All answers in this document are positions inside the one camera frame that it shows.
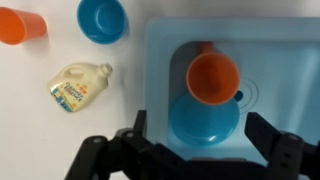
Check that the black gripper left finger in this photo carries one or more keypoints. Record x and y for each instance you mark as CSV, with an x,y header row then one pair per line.
x,y
140,125

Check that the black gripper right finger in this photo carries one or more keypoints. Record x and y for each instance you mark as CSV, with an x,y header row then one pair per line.
x,y
261,134

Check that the orange mug with handle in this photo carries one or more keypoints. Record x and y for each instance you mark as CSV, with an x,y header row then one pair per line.
x,y
212,78

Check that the blue bowl in sink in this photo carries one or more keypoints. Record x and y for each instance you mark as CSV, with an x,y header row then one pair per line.
x,y
200,125

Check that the light blue toy sink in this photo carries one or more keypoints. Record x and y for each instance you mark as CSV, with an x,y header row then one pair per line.
x,y
279,62

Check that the cream toy detergent bottle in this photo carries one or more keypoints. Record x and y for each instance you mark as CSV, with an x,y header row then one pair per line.
x,y
77,85

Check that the blue mug with handle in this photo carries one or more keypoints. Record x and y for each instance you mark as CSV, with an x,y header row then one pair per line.
x,y
102,21

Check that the orange handleless cup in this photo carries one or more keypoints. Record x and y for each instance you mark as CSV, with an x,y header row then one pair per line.
x,y
17,26

